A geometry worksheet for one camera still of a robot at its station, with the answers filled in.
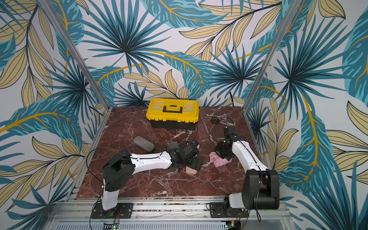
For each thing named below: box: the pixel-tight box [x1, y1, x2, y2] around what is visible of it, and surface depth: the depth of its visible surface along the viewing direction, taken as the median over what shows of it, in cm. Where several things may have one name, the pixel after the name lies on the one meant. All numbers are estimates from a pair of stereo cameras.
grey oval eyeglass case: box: [133, 136, 155, 153], surface depth 97 cm
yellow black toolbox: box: [145, 98, 200, 130], surface depth 97 cm
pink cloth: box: [208, 151, 232, 167], surface depth 88 cm
